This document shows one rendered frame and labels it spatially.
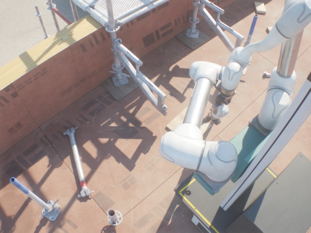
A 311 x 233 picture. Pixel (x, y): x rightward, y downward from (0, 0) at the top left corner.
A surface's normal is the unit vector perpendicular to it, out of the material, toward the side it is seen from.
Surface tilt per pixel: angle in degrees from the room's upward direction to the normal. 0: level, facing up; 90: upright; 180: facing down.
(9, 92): 90
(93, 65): 90
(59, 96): 90
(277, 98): 5
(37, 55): 0
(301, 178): 0
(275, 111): 70
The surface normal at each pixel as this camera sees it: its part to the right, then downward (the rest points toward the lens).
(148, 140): 0.01, -0.53
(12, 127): 0.68, 0.63
